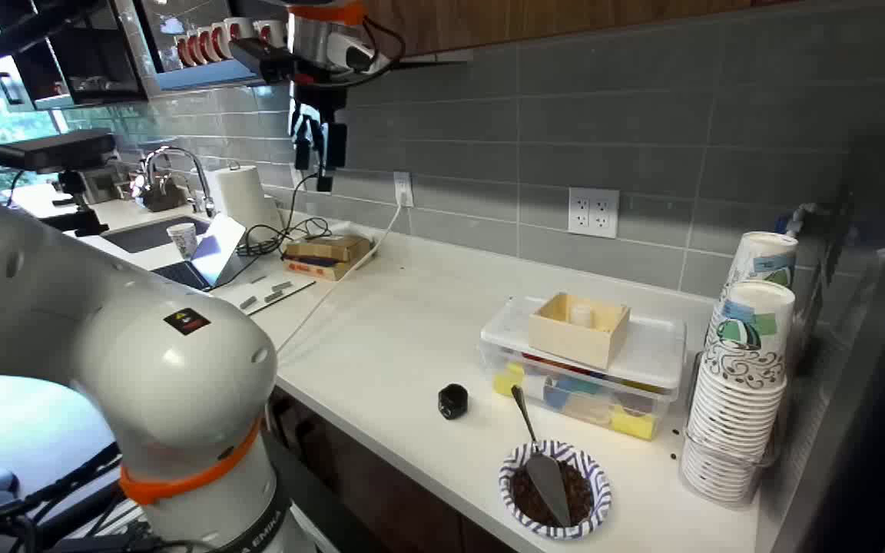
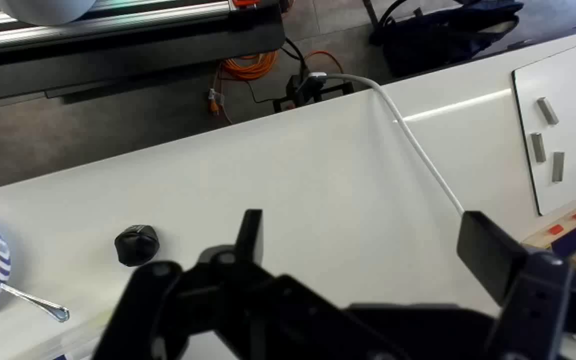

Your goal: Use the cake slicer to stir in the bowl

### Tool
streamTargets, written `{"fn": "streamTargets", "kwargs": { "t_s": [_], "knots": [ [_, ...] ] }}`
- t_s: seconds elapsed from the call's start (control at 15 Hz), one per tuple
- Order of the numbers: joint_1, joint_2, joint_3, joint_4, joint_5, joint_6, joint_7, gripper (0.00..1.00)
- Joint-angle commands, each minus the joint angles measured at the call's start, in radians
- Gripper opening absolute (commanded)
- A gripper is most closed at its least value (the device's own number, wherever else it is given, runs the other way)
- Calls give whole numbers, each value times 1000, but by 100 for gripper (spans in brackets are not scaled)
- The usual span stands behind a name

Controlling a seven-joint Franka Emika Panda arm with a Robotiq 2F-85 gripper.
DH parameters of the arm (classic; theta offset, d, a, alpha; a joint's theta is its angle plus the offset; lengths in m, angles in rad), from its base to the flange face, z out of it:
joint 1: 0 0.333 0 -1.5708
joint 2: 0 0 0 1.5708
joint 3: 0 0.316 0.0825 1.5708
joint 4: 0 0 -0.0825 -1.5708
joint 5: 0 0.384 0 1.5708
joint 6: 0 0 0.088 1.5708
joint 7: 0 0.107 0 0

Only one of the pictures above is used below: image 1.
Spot shelf with red cups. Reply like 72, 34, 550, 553
115, 0, 295, 100

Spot white wall outlet with plug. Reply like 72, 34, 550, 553
391, 169, 417, 215

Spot wooden tray with items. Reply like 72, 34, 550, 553
280, 229, 379, 284

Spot white power cable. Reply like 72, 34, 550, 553
275, 199, 407, 357

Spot grey metal strips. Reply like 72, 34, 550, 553
233, 277, 321, 317

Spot clear plastic storage bin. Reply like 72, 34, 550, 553
477, 292, 693, 446

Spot dark coffee grounds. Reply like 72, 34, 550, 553
508, 455, 600, 527

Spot black corrugated cable conduit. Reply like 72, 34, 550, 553
0, 440, 130, 553

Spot white paper towel roll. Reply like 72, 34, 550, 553
211, 162, 280, 233

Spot blue patterned paper bowl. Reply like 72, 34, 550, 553
499, 435, 619, 544

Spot white double wall outlet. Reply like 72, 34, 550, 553
565, 184, 625, 242

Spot black tall appliance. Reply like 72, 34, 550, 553
755, 182, 885, 553

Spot metal sink faucet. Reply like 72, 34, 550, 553
139, 141, 217, 219

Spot open laptop computer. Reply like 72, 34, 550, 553
152, 212, 261, 294

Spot brown wooden wall cabinet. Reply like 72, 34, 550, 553
362, 0, 793, 61

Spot small wooden box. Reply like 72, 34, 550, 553
527, 288, 636, 371

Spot black camera on stand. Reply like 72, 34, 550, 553
0, 127, 119, 240

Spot tall white paper cup stack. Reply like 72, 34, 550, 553
703, 277, 799, 361
722, 226, 801, 294

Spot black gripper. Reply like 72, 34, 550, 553
289, 99, 353, 198

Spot small black cylinder object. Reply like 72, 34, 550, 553
438, 381, 474, 423

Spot wide patterned paper cup stack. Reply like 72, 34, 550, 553
675, 347, 793, 509

